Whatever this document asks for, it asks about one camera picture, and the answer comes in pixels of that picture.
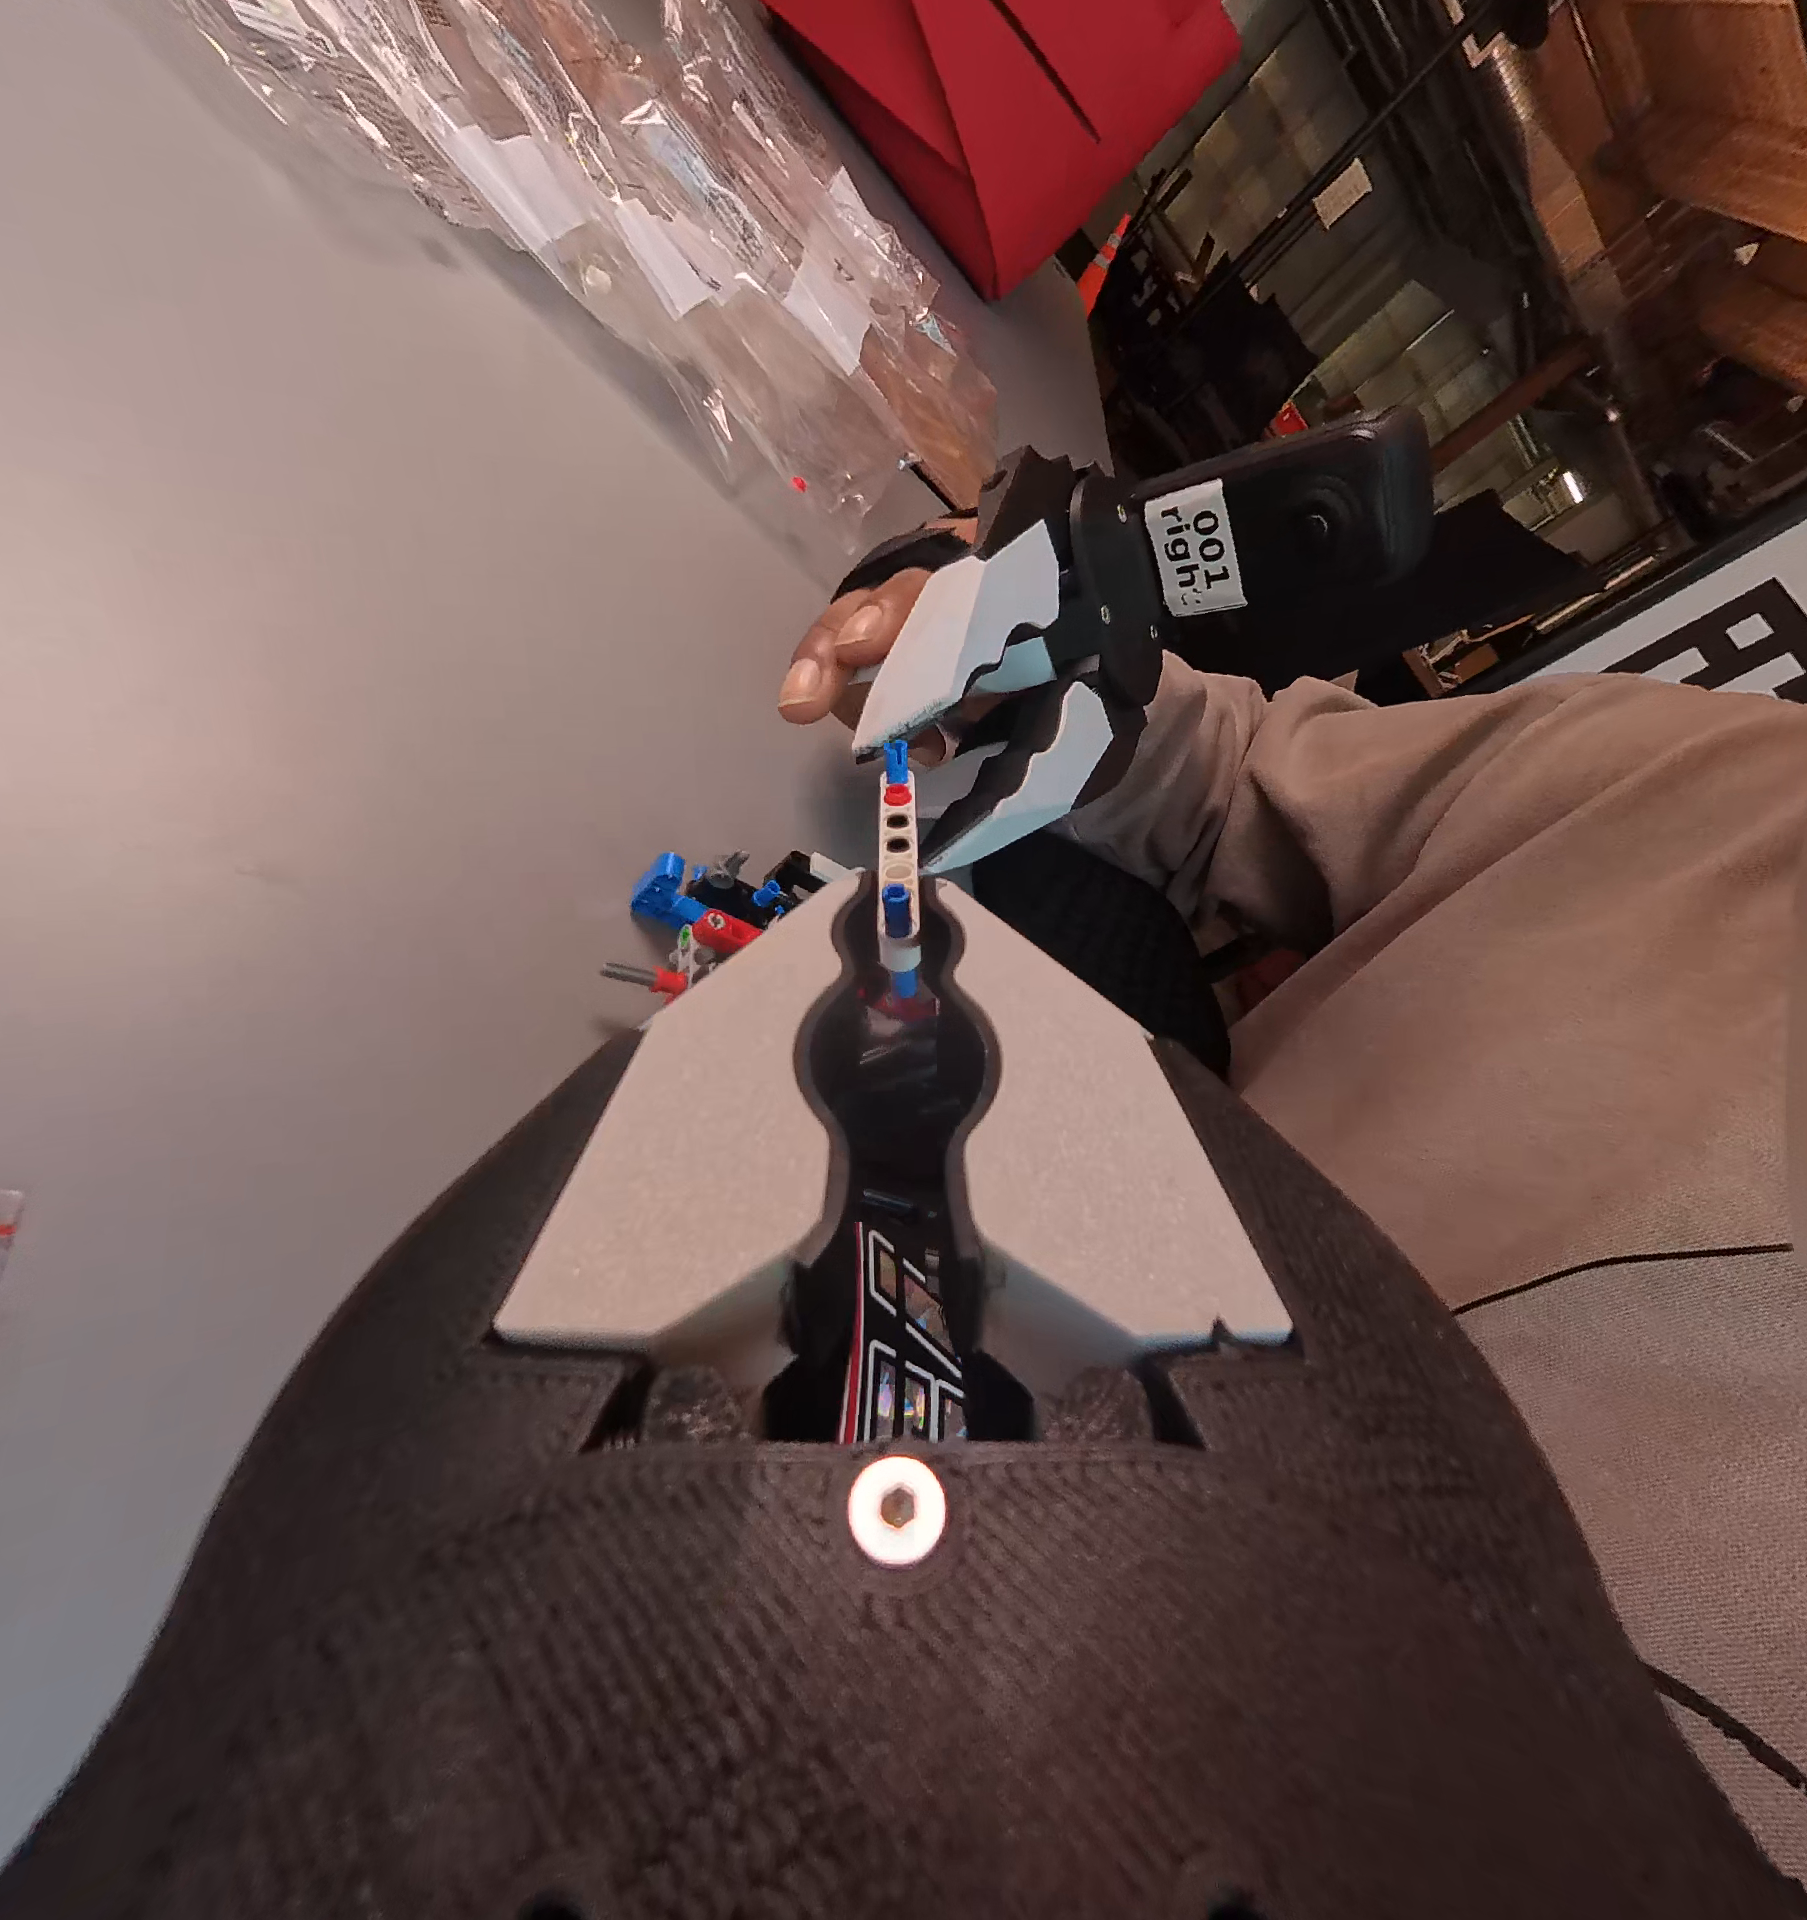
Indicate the orange traffic cone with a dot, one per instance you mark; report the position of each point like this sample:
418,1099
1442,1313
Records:
1103,269

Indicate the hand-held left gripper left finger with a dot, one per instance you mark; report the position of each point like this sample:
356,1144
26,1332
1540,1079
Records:
664,1199

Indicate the silver ventilation duct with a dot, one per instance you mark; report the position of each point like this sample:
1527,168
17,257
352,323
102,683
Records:
1549,165

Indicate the white brick beam with pins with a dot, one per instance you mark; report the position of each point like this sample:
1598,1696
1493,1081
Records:
895,858

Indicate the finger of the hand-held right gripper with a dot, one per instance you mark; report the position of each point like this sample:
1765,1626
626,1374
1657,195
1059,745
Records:
963,630
1053,774

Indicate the grey desk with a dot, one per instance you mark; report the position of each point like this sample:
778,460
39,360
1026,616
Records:
243,749

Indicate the person's right forearm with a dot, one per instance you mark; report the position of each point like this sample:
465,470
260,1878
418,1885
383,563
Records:
1370,809

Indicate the black mesh chair pad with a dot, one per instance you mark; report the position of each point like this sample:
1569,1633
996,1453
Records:
1114,946

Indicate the red felt bag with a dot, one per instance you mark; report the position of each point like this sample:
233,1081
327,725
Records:
1024,121

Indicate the pile of clear plastic bags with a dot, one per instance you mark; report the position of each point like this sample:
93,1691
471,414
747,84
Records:
617,224

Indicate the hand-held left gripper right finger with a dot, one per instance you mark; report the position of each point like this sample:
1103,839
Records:
1127,1199

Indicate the framed marker poster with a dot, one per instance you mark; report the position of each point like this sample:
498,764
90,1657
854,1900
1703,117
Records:
1742,616

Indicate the brick-built toy race car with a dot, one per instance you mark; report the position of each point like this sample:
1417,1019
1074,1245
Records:
904,1304

